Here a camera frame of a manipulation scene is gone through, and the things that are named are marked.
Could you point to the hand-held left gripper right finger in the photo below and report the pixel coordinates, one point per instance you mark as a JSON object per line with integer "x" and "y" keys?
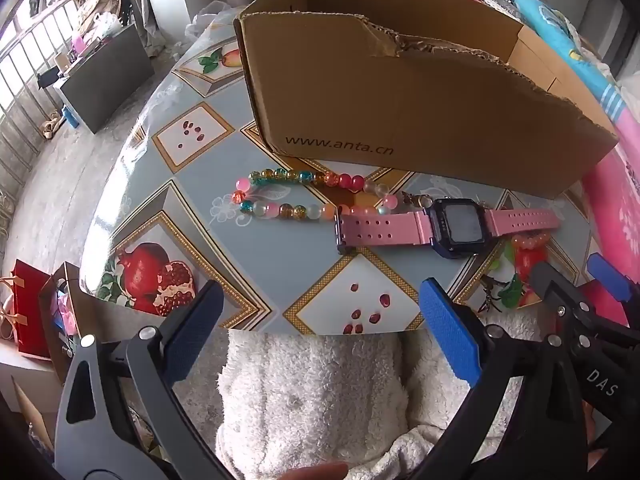
{"x": 450, "y": 332}

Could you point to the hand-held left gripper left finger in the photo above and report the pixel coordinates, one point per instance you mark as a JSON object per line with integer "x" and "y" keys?
{"x": 195, "y": 320}

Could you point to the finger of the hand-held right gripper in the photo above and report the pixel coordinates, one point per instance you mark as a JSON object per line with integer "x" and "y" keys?
{"x": 547, "y": 280}
{"x": 607, "y": 272}

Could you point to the brown cardboard box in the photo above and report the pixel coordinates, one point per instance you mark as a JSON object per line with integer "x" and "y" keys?
{"x": 400, "y": 110}

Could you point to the person's left hand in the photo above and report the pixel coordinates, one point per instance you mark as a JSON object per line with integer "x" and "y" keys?
{"x": 320, "y": 471}

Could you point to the small dark metal ornament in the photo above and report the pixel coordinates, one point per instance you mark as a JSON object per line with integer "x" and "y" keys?
{"x": 491, "y": 296}

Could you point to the white fluffy garment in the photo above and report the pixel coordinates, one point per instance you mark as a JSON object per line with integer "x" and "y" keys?
{"x": 310, "y": 385}

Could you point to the brown paper bag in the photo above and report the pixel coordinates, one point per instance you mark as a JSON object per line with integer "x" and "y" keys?
{"x": 50, "y": 320}

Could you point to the red gift bag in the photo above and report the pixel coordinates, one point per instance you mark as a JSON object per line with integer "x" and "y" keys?
{"x": 30, "y": 310}

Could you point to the light blue blanket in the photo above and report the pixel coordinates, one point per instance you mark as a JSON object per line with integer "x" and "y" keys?
{"x": 550, "y": 25}

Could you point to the grey cabinet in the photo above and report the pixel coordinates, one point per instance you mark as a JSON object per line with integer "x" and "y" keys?
{"x": 110, "y": 80}

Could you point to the grey lace cushion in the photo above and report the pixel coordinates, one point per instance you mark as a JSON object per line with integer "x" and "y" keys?
{"x": 492, "y": 0}

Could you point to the white plastic bag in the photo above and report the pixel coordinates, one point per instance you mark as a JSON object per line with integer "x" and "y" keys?
{"x": 205, "y": 17}

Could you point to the metal balcony railing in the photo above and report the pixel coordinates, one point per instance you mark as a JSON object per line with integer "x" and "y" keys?
{"x": 20, "y": 60}

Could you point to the tan woven pile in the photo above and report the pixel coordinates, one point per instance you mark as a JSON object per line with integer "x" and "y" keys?
{"x": 100, "y": 2}

